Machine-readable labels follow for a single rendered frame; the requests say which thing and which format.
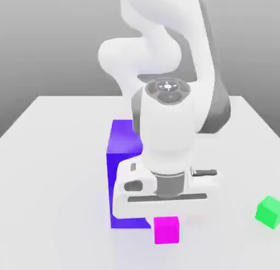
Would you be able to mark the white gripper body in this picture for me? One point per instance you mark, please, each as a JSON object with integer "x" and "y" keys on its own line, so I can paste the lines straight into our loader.
{"x": 135, "y": 208}

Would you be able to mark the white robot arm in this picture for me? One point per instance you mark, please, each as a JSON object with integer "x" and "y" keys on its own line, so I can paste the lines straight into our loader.
{"x": 166, "y": 129}

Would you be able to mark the small magenta cube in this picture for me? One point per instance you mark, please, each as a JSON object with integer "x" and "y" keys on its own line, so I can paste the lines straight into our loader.
{"x": 166, "y": 230}

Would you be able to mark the small green cube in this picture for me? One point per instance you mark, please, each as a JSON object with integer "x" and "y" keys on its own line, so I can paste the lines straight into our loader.
{"x": 268, "y": 212}

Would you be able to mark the large blue box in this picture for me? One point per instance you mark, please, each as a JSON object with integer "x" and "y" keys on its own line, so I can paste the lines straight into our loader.
{"x": 122, "y": 138}

